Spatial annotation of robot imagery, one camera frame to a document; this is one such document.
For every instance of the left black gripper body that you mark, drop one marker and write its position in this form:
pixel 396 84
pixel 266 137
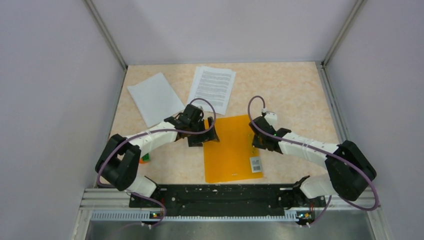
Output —
pixel 198 126

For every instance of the orange curved toy block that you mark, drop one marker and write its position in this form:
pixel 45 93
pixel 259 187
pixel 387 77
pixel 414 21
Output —
pixel 144 161

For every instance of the printed paper stack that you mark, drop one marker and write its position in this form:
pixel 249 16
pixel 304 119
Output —
pixel 214 85

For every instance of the blank white paper sheet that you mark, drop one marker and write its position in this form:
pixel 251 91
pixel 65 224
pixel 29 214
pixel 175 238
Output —
pixel 155 99

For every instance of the green toy cube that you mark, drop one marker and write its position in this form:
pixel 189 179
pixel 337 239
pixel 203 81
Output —
pixel 146 156

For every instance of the orange plastic folder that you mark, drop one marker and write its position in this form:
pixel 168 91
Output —
pixel 229 159

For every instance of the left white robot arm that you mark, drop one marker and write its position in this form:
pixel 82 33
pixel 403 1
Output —
pixel 118 163

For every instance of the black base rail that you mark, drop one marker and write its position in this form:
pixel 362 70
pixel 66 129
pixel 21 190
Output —
pixel 227 200

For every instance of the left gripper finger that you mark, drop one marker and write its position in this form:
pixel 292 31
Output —
pixel 195 140
pixel 211 135

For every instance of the barcode sticker label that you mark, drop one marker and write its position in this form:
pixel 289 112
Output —
pixel 255 164

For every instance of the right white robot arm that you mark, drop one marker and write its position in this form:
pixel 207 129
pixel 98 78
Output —
pixel 348 171

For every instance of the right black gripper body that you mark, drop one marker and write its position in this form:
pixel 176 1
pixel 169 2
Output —
pixel 258 142

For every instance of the white slotted cable duct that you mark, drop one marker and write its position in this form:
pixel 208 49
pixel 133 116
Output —
pixel 148 216

